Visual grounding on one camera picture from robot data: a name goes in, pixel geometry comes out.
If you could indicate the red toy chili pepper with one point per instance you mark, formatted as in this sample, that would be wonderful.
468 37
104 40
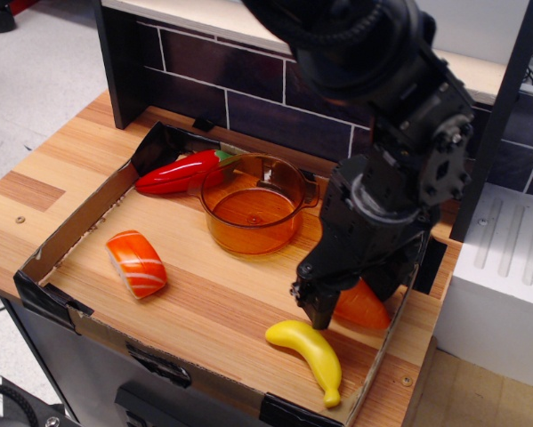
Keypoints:
176 177

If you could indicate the white grooved block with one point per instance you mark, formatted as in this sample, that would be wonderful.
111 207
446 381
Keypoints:
487 314

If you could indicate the orange toy carrot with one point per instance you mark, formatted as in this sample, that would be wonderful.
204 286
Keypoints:
361 306

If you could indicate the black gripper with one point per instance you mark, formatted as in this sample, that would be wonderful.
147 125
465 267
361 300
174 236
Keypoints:
360 240

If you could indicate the salmon sushi toy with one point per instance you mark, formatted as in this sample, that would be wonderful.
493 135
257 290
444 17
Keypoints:
137 263

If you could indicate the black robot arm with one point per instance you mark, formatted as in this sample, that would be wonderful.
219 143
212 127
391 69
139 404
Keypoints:
378 54

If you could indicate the cardboard fence with black tape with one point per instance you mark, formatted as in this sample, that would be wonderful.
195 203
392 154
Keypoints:
196 348

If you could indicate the dark tile backsplash shelf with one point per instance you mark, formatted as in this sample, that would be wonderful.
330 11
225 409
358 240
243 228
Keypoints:
211 60

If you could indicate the transparent orange plastic pot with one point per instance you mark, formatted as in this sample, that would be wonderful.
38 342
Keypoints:
254 202

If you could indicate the yellow toy banana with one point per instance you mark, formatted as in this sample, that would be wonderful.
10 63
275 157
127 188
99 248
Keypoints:
311 345

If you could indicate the black post right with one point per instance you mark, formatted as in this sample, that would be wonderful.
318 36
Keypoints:
493 132

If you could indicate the black equipment bottom left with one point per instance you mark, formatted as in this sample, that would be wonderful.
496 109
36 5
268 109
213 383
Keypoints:
20 408

